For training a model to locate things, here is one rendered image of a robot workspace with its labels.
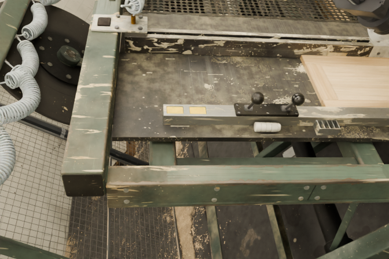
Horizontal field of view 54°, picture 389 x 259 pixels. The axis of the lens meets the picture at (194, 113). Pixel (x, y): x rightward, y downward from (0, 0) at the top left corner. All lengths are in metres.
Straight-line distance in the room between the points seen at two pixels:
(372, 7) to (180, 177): 0.59
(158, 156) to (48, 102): 0.74
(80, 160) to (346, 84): 0.96
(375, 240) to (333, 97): 0.56
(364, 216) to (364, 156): 1.31
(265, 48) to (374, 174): 0.61
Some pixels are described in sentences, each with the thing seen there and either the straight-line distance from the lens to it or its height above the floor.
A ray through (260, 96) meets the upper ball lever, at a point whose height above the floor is 1.54.
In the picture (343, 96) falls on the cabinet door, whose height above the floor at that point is 1.16.
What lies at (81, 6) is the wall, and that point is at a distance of 7.06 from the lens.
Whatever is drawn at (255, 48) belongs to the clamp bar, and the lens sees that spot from 1.47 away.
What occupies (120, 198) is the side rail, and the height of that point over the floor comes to 1.76.
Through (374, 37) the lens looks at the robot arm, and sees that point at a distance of 1.12.
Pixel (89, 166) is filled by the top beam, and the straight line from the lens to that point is 0.94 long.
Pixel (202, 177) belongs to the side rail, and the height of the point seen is 1.62.
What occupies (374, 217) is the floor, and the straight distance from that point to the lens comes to 2.56.
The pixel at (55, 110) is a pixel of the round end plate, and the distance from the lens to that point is 1.72.
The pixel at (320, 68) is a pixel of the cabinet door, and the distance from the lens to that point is 1.50.
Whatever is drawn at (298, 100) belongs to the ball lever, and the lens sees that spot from 1.11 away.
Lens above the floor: 2.18
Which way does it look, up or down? 30 degrees down
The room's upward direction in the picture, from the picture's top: 62 degrees counter-clockwise
